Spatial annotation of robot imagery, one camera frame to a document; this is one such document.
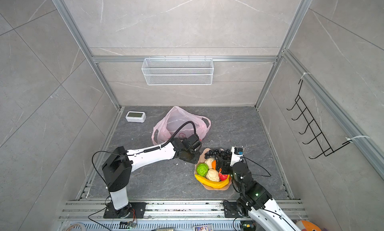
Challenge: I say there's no peach scalloped plastic bowl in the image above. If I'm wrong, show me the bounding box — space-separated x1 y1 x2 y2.
194 148 232 191

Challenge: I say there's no red fake apple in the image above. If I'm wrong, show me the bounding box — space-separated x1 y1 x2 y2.
219 173 229 181

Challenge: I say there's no green fake fruit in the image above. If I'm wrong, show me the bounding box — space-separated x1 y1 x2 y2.
196 163 210 177

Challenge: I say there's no dark fake grape bunch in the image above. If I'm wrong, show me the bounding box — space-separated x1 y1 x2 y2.
205 149 232 160

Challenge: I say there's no yellow fake banana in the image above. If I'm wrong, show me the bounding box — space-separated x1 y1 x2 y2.
195 174 231 190

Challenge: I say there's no large orange fake orange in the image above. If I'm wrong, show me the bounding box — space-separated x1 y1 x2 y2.
212 160 217 170

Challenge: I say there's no pink printed plastic bag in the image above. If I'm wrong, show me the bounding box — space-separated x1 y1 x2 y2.
152 106 211 145

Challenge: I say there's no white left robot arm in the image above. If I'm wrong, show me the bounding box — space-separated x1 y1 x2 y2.
102 134 202 219

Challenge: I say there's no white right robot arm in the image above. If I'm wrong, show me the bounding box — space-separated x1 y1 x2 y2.
215 147 299 231

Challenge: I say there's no white digital clock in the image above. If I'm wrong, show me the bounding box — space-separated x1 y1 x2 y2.
125 111 147 123

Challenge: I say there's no orange plush toy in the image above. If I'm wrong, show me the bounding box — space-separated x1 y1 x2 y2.
296 220 328 231

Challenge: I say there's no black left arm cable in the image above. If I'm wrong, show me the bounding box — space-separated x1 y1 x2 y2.
160 120 197 148

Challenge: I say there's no white wire mesh basket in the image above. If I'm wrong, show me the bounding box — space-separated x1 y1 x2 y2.
142 58 214 86

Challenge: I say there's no black wire hook rack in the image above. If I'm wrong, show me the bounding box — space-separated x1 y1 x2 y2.
286 80 370 160

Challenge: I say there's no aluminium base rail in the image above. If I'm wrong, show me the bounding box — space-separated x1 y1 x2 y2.
58 199 308 231

